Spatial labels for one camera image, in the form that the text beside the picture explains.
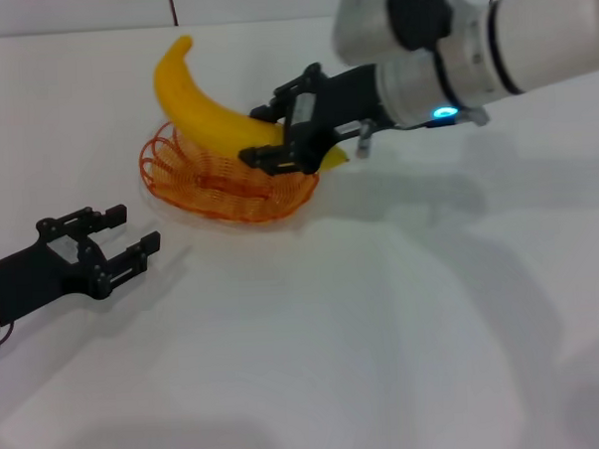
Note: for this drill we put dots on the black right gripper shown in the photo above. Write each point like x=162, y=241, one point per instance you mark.
x=344, y=98

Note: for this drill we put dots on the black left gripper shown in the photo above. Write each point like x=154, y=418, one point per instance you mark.
x=28, y=281

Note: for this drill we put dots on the yellow banana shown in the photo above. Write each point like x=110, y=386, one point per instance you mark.
x=200, y=109

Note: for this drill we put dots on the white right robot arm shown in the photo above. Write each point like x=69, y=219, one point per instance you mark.
x=545, y=40

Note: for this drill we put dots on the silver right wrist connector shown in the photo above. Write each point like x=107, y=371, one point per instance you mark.
x=363, y=142

